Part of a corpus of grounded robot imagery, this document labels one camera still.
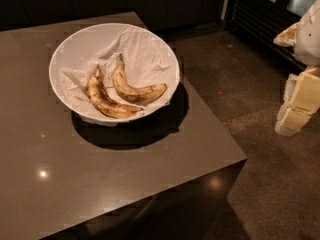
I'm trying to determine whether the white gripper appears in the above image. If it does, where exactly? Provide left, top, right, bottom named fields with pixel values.
left=273, top=0, right=320, bottom=136

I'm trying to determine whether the spotted banana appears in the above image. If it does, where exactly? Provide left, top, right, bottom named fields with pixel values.
left=112, top=54, right=167, bottom=103
left=87, top=67, right=142, bottom=119

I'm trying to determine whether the white bowl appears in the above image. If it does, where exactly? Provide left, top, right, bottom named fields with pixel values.
left=49, top=23, right=180, bottom=126

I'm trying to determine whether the dark cabinet with window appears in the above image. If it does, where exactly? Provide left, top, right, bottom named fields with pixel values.
left=221, top=0, right=316, bottom=70

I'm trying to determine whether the white paper towel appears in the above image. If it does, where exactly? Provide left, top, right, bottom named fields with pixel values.
left=49, top=23, right=180, bottom=126

